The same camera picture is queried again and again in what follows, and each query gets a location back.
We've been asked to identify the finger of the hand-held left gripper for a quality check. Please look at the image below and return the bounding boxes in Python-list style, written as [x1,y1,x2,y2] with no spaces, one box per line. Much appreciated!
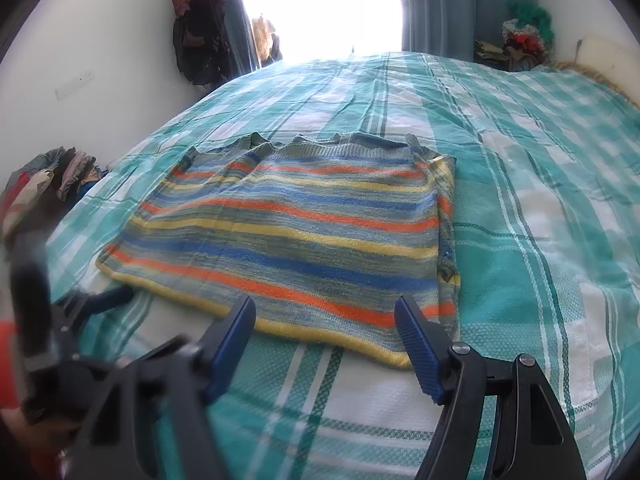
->
[52,287,135,333]

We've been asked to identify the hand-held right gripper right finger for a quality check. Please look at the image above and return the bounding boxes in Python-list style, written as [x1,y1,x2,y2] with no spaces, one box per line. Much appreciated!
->
[394,295,587,480]

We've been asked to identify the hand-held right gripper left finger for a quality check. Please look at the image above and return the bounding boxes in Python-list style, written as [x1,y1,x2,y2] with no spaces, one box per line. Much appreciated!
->
[65,294,258,480]

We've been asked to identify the striped knit sweater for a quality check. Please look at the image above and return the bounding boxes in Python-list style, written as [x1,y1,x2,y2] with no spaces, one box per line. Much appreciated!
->
[96,131,461,370]

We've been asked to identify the folded clothes heap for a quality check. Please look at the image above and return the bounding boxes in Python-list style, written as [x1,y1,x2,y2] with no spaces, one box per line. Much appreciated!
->
[0,146,108,241]

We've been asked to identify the dark hanging clothes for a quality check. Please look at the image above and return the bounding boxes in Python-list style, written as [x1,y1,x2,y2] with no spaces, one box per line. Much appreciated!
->
[171,0,232,86]

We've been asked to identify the colourful clothes pile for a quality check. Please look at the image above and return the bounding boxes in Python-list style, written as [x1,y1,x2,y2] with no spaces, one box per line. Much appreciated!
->
[474,0,556,72]

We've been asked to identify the green white plaid bed sheet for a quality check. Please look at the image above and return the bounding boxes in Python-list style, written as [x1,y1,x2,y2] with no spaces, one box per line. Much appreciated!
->
[42,51,640,480]

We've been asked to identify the orange patterned hanging garment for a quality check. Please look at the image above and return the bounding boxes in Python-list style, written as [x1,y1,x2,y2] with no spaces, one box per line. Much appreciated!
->
[250,15,284,67]

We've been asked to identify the grey blue curtain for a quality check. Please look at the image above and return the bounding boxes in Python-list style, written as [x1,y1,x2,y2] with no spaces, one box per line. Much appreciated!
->
[220,0,262,73]
[397,0,538,63]

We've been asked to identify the white pillow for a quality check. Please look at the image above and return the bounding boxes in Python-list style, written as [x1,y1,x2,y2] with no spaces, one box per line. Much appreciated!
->
[575,35,640,103]

